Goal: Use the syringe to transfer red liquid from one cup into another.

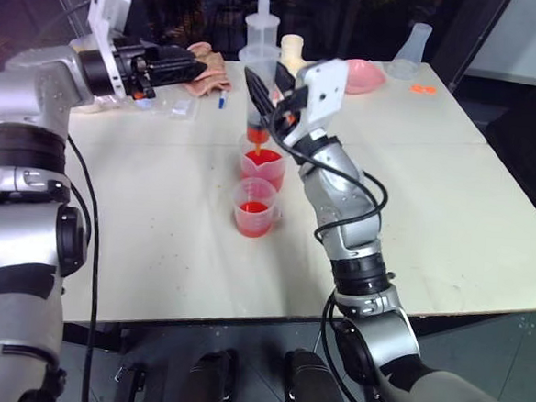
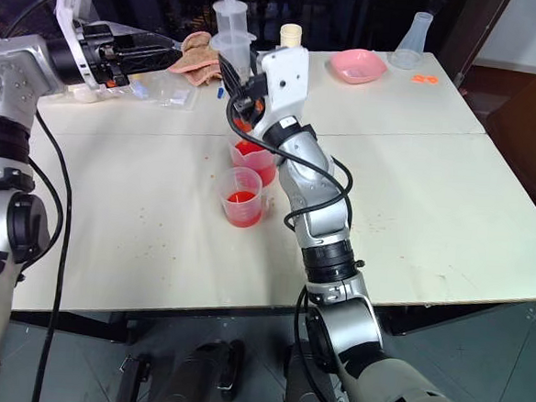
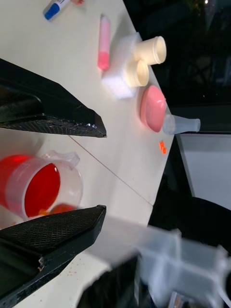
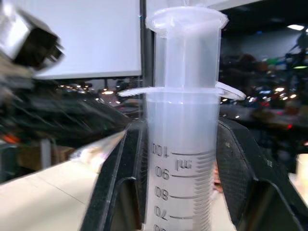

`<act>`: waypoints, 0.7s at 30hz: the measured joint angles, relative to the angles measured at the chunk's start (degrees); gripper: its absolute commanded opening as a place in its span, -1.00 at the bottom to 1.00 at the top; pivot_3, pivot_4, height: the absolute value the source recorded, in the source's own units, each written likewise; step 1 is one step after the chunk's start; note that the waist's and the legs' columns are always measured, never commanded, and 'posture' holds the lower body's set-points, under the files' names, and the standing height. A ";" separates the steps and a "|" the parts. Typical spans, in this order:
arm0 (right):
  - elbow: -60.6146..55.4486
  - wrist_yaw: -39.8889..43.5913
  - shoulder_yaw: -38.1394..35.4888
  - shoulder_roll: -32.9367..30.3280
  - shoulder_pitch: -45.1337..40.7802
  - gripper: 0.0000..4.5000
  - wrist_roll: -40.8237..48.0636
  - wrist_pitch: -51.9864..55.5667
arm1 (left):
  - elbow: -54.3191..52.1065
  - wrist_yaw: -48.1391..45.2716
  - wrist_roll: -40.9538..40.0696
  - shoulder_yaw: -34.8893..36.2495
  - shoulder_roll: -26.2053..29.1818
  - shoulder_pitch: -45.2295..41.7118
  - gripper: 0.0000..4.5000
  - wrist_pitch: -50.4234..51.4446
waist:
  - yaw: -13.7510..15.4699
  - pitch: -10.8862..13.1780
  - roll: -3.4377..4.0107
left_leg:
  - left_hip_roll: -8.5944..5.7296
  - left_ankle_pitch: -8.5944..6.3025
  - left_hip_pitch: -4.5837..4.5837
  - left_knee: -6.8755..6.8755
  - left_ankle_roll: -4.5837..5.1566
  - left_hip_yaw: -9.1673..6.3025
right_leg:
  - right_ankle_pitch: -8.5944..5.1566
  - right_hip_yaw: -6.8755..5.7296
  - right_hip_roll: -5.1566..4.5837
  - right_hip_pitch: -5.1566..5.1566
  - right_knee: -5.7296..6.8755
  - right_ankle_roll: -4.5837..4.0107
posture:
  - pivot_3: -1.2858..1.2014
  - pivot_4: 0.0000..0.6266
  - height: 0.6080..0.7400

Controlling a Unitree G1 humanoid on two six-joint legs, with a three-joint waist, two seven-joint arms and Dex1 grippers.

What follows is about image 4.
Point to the white board panel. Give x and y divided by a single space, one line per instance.
96 36

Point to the black upright post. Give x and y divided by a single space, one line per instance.
146 60

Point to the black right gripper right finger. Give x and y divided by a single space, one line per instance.
240 168

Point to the brown wooden box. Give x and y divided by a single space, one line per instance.
31 156

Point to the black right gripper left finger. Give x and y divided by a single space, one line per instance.
115 173

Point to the clear plastic 100 ml syringe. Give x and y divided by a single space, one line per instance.
183 120

